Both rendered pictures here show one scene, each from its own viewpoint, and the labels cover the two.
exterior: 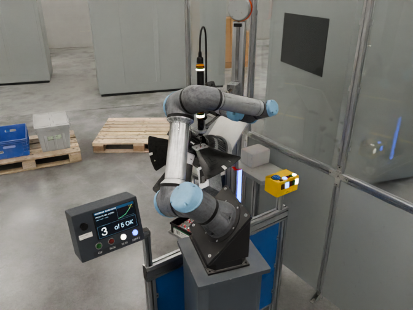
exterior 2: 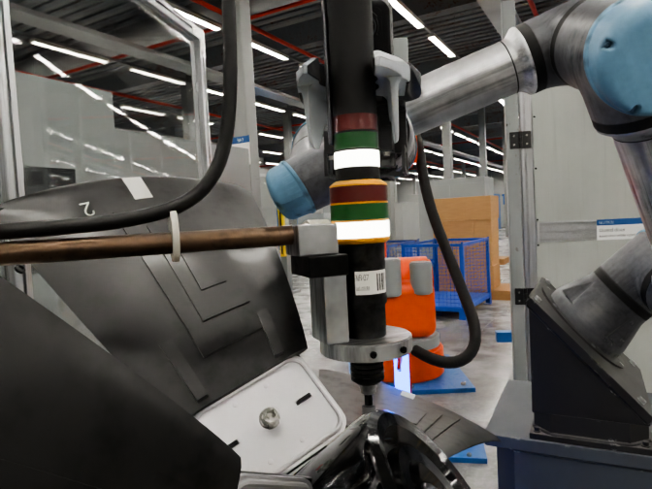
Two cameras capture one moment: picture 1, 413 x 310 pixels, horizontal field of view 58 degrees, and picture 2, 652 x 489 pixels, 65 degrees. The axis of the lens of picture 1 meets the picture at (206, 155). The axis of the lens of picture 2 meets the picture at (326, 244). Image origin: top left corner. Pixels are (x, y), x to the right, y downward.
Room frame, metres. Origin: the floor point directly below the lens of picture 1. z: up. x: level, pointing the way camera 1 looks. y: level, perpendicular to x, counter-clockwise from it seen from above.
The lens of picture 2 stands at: (2.22, 0.29, 1.38)
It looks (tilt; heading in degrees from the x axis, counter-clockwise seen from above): 3 degrees down; 227
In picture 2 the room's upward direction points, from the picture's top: 3 degrees counter-clockwise
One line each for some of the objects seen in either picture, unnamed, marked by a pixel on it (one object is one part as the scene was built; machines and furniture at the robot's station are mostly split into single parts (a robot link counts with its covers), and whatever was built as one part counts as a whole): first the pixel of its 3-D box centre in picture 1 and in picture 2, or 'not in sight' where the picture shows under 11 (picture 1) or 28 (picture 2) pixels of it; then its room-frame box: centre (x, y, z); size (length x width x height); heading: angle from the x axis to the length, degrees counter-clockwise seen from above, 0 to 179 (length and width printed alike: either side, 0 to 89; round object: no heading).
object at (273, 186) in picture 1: (281, 184); not in sight; (1.80, -0.41, 1.02); 0.16 x 0.10 x 0.11; 124
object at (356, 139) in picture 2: not in sight; (355, 143); (1.93, 0.03, 1.44); 0.03 x 0.03 x 0.01
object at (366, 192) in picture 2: not in sight; (358, 194); (1.93, 0.03, 1.40); 0.04 x 0.04 x 0.01
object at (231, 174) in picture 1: (230, 209); not in sight; (2.23, -0.17, 0.58); 0.09 x 0.05 x 1.15; 34
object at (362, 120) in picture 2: not in sight; (355, 124); (1.93, 0.03, 1.45); 0.03 x 0.03 x 0.01
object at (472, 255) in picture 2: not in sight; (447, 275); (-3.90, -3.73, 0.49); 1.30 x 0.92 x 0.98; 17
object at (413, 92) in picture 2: not in sight; (391, 87); (1.88, 0.02, 1.49); 0.09 x 0.05 x 0.02; 45
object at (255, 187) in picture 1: (254, 219); not in sight; (2.34, -0.36, 0.42); 0.04 x 0.04 x 0.83; 34
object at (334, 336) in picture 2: (201, 122); (351, 287); (1.94, 0.03, 1.33); 0.09 x 0.07 x 0.10; 159
